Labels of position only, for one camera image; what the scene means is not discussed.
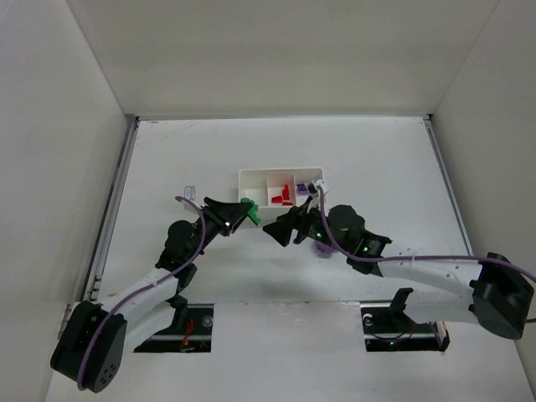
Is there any green leafy lego piece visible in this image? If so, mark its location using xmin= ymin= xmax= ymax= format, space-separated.
xmin=240 ymin=198 xmax=261 ymax=226

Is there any purple round flower lego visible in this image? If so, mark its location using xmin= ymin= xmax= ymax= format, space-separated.
xmin=315 ymin=242 xmax=336 ymax=255

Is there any red zigzag lego piece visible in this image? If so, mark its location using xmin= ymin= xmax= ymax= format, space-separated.
xmin=282 ymin=184 xmax=290 ymax=201

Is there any purple printed lego brick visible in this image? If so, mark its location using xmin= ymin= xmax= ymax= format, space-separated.
xmin=296 ymin=183 xmax=308 ymax=195

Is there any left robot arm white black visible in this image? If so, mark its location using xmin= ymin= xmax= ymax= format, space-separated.
xmin=49 ymin=198 xmax=258 ymax=394

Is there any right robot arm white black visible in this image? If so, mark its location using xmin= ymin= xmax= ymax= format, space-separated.
xmin=263 ymin=205 xmax=534 ymax=340

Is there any white three-compartment container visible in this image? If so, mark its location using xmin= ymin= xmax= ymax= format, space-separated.
xmin=238 ymin=167 xmax=324 ymax=223

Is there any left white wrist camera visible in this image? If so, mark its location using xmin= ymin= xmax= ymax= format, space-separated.
xmin=183 ymin=185 xmax=196 ymax=201

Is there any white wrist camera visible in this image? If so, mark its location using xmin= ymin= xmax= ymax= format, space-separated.
xmin=183 ymin=185 xmax=196 ymax=201
xmin=307 ymin=178 xmax=328 ymax=195

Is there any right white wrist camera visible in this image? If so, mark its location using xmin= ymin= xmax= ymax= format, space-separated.
xmin=307 ymin=178 xmax=328 ymax=195

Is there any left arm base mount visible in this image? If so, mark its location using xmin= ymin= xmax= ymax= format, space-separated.
xmin=134 ymin=297 xmax=214 ymax=353

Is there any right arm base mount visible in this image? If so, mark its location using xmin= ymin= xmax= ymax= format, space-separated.
xmin=360 ymin=288 xmax=451 ymax=353

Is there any left aluminium table rail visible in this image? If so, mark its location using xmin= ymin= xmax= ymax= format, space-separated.
xmin=75 ymin=114 xmax=140 ymax=302

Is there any aluminium table rail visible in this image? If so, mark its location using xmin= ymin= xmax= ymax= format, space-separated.
xmin=75 ymin=114 xmax=140 ymax=302
xmin=423 ymin=115 xmax=473 ymax=255

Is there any right aluminium table rail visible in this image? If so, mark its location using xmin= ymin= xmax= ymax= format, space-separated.
xmin=423 ymin=115 xmax=473 ymax=255

